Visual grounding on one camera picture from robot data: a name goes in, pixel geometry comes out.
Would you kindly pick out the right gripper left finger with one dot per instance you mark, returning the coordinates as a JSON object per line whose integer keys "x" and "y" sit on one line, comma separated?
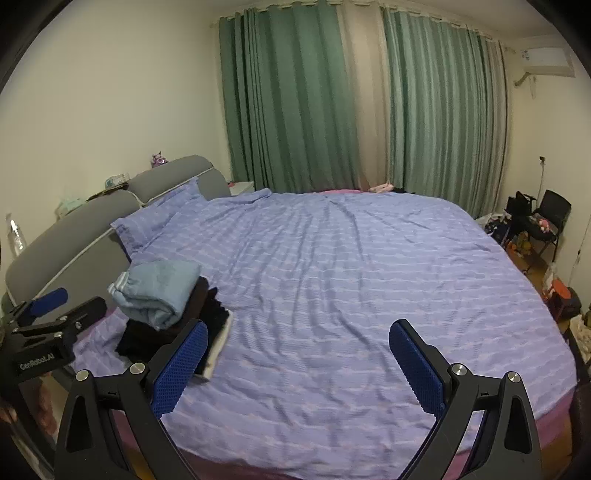
{"x": 89, "y": 445}

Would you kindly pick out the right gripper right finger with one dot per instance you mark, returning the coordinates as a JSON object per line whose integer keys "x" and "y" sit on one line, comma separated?
{"x": 507, "y": 443}

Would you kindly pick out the light blue padded pants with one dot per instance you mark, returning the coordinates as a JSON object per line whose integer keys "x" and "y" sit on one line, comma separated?
{"x": 155, "y": 293}

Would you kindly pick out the grey padded headboard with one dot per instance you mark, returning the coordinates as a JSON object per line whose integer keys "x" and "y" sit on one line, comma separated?
{"x": 82, "y": 254}

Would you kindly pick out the clear plastic bottle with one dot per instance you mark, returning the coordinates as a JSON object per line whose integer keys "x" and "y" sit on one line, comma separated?
{"x": 17, "y": 241}

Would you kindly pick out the purple striped pillow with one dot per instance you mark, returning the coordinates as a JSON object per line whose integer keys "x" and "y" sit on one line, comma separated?
{"x": 138, "y": 229}

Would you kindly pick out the red stool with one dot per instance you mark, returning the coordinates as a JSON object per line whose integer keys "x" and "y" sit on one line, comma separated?
{"x": 562, "y": 303}

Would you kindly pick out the purple plush toy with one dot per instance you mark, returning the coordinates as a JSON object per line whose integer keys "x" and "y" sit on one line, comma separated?
{"x": 157, "y": 160}

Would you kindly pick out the black folding chair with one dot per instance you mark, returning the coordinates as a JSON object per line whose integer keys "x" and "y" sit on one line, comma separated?
{"x": 547, "y": 222}

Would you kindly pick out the white nightstand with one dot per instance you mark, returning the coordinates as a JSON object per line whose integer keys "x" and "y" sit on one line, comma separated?
{"x": 239, "y": 188}

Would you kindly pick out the purple floral bed cover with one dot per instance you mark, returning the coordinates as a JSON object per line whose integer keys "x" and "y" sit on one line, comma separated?
{"x": 314, "y": 282}

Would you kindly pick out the green curtains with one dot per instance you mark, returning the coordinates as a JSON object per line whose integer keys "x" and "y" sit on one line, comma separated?
{"x": 344, "y": 95}

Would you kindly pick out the white air conditioner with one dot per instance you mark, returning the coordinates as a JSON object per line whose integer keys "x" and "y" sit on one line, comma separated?
{"x": 545, "y": 61}

